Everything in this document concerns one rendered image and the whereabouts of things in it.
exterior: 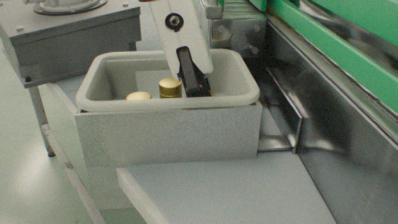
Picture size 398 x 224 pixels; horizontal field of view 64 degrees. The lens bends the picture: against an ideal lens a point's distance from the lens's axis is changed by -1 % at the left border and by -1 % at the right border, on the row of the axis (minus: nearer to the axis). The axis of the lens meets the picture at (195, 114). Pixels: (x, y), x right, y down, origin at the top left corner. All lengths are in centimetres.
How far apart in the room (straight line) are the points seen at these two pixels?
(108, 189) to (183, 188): 12
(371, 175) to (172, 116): 21
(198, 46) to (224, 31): 19
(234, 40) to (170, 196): 29
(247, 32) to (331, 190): 30
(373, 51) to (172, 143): 24
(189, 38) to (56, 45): 36
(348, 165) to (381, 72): 9
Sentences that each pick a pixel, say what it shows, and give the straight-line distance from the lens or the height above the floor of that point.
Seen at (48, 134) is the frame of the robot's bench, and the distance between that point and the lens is 159.
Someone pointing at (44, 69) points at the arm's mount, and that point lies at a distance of 68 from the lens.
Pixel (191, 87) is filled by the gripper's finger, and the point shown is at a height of 86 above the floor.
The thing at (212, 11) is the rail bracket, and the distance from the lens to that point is 53.
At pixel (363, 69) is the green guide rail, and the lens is 34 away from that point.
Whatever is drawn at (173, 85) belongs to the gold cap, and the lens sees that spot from 47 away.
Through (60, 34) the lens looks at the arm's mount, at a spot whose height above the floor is 84.
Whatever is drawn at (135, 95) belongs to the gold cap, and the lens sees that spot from 45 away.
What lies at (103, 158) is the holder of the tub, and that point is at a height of 76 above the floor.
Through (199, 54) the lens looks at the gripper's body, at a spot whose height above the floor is 89.
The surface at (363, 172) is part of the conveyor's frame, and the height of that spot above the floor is 83.
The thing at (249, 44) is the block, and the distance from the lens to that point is 56.
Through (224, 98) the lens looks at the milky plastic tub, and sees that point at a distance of 38.
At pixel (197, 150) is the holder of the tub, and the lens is 41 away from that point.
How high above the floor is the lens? 102
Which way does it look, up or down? 31 degrees down
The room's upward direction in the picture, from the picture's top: straight up
